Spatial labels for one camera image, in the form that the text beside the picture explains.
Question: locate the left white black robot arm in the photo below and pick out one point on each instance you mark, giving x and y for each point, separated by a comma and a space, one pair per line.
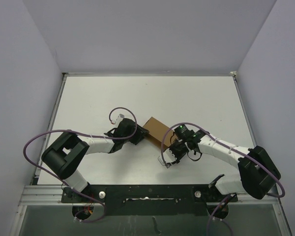
65, 154

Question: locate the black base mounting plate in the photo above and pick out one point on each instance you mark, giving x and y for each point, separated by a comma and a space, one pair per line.
145, 200

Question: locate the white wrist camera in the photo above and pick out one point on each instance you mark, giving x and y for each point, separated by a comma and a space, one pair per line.
117, 120
167, 159

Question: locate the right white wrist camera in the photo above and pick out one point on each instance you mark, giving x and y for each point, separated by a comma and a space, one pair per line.
167, 159

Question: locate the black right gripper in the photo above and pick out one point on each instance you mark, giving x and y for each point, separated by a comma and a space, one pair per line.
179, 158

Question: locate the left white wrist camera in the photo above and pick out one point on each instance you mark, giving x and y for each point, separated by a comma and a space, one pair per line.
117, 120

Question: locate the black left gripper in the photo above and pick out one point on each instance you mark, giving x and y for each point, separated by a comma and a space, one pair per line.
138, 135

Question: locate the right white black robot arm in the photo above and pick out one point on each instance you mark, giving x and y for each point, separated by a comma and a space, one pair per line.
257, 173

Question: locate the brown cardboard paper box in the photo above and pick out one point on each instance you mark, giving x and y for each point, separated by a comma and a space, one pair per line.
156, 133

